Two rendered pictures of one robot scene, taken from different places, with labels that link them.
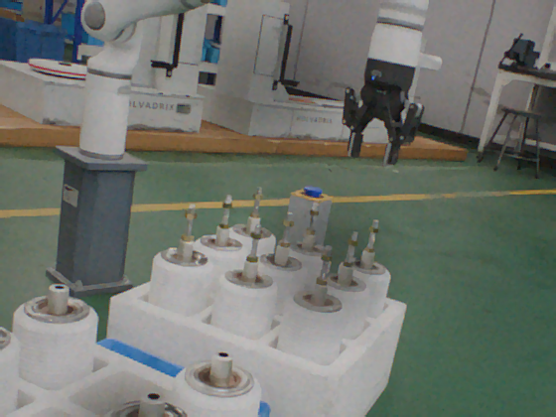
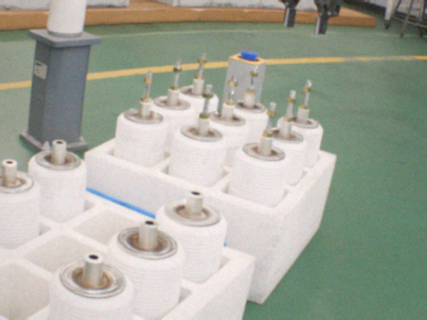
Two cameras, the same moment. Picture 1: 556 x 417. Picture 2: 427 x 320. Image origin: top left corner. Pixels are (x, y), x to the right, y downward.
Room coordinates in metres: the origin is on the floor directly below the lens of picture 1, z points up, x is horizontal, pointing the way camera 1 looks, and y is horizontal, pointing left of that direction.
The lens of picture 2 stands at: (-0.17, 0.05, 0.64)
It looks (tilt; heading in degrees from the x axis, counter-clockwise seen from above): 20 degrees down; 1
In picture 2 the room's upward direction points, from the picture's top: 10 degrees clockwise
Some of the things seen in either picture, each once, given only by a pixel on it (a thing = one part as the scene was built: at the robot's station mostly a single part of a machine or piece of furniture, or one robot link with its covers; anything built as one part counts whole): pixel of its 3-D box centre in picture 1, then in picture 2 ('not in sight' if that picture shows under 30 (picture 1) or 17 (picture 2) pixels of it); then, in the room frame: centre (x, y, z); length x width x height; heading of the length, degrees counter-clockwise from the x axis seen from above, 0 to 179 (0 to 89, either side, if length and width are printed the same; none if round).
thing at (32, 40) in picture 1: (25, 46); not in sight; (5.20, 2.55, 0.18); 0.50 x 0.41 x 0.37; 54
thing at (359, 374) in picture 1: (265, 347); (213, 196); (1.09, 0.07, 0.09); 0.39 x 0.39 x 0.18; 72
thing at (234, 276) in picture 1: (248, 279); (201, 133); (0.98, 0.11, 0.25); 0.08 x 0.08 x 0.01
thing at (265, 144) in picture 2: (319, 294); (264, 145); (0.94, -0.01, 0.26); 0.02 x 0.02 x 0.03
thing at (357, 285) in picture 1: (344, 282); (284, 136); (1.06, -0.04, 0.25); 0.08 x 0.08 x 0.01
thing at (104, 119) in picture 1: (105, 115); (69, 1); (1.43, 0.52, 0.39); 0.09 x 0.09 x 0.17; 49
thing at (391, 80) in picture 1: (385, 88); not in sight; (1.06, -0.04, 0.57); 0.08 x 0.08 x 0.09
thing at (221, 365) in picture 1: (220, 368); (194, 204); (0.65, 0.08, 0.26); 0.02 x 0.02 x 0.03
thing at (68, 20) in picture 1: (93, 31); not in sight; (5.95, 2.33, 0.36); 0.50 x 0.38 x 0.21; 50
